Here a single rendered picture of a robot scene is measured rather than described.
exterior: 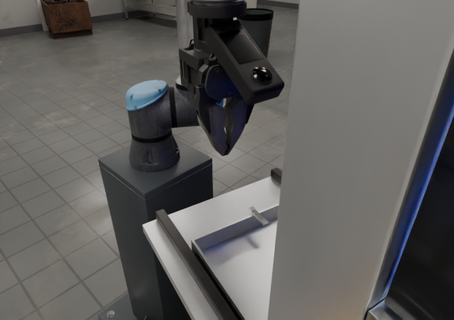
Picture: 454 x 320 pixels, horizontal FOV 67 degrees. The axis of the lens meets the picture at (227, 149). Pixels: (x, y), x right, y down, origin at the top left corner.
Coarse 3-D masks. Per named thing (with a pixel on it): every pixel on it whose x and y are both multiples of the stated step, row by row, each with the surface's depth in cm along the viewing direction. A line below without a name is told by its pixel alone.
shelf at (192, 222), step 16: (240, 192) 76; (256, 192) 76; (272, 192) 76; (192, 208) 71; (208, 208) 71; (224, 208) 71; (240, 208) 71; (256, 208) 71; (144, 224) 67; (176, 224) 67; (192, 224) 67; (208, 224) 67; (224, 224) 67; (160, 240) 63; (160, 256) 60; (176, 256) 60; (176, 272) 57; (176, 288) 55; (192, 288) 55; (192, 304) 52; (208, 304) 52
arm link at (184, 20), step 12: (180, 0) 83; (180, 12) 84; (180, 24) 86; (192, 24) 84; (180, 36) 87; (192, 36) 86; (180, 84) 91; (180, 96) 92; (192, 96) 91; (180, 108) 92; (192, 108) 92; (180, 120) 94; (192, 120) 94
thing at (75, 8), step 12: (48, 0) 600; (60, 0) 578; (72, 0) 619; (48, 12) 543; (60, 12) 551; (72, 12) 560; (84, 12) 570; (48, 24) 588; (60, 24) 558; (72, 24) 568; (84, 24) 577; (60, 36) 573
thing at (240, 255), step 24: (264, 216) 66; (192, 240) 59; (216, 240) 62; (240, 240) 63; (264, 240) 63; (216, 264) 58; (240, 264) 58; (264, 264) 58; (240, 288) 54; (264, 288) 54; (240, 312) 47; (264, 312) 51
